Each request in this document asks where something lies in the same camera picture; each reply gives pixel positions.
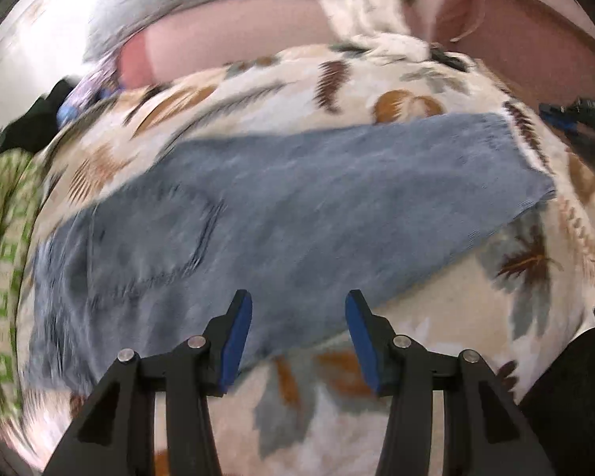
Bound blue plastic bag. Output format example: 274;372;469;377
57;99;81;126

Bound blue denim pants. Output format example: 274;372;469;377
27;111;557;393

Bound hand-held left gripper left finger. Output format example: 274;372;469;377
44;289;253;476

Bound leaf print blanket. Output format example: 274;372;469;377
22;42;595;476

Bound person's black trouser leg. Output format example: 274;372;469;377
518;324;595;476

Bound white floral cloth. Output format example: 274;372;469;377
321;0;443;61

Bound pink bolster cushion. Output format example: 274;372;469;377
116;0;349;89

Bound green patterned quilt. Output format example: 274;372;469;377
0;151;49;437

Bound black clothing pile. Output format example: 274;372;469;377
0;77;81;155

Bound clear plastic bag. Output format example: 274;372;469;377
73;54;126;106

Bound small dark cloth item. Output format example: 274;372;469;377
429;47;471;73

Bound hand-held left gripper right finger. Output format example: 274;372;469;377
344;289;559;476

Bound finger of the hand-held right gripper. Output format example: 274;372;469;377
538;101;585;134

